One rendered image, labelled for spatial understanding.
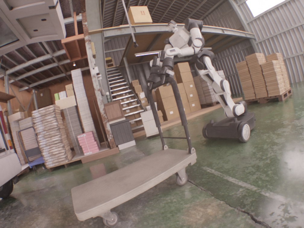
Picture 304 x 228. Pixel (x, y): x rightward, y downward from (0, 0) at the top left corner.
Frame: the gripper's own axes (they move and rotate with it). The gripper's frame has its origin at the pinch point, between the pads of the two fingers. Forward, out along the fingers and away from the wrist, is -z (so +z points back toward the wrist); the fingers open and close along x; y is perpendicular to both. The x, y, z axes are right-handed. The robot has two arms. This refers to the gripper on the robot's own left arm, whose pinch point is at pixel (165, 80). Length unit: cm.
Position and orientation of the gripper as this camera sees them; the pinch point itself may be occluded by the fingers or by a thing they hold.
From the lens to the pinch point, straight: 107.8
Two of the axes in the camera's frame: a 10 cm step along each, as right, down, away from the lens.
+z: 1.6, -9.6, 2.3
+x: -8.2, -2.6, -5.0
